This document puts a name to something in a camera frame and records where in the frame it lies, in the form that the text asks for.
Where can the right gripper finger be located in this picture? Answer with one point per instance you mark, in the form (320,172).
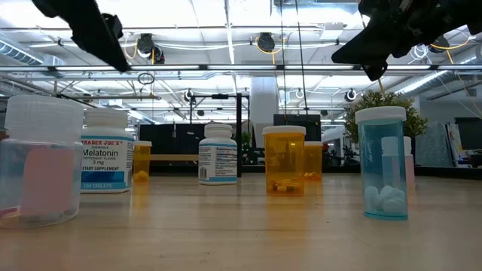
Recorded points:
(375,70)
(361,49)

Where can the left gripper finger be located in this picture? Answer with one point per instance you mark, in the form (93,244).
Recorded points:
(86,34)
(114,24)

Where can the blue pill bottle white cap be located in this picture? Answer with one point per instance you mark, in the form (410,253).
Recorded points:
(380,150)

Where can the medium orange pill bottle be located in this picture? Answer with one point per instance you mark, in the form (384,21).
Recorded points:
(315,160)

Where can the white melatonin supplement bottle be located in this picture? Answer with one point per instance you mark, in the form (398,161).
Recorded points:
(107,158)
(217,158)

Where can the wide orange pill bottle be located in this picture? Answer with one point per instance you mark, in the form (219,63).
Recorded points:
(284,162)

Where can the slim orange pill bottle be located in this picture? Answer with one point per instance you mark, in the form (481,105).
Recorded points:
(142,162)

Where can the clear bottle pink blue label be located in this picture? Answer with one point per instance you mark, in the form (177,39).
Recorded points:
(41,169)
(410,165)

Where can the potted green plant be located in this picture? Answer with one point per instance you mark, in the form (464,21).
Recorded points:
(414,120)

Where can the black monitor screen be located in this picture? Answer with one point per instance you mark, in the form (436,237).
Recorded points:
(314,124)

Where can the grey patterned partition panel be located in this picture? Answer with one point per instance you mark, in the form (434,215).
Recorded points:
(433,147)

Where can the white building column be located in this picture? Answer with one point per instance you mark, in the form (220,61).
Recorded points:
(263,101)

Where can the dark monitor screen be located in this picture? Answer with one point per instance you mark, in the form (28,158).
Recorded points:
(468,133)

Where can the long ceiling light bar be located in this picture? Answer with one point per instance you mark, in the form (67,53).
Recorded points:
(241,67)

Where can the small green background plant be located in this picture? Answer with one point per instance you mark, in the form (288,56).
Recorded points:
(246,140)

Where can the black metal rig frame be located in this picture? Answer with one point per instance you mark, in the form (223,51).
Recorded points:
(339,170)

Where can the black background gantry frame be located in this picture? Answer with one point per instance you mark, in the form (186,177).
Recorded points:
(220,96)

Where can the wooden shelf with black frame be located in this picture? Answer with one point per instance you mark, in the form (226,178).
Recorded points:
(173,157)

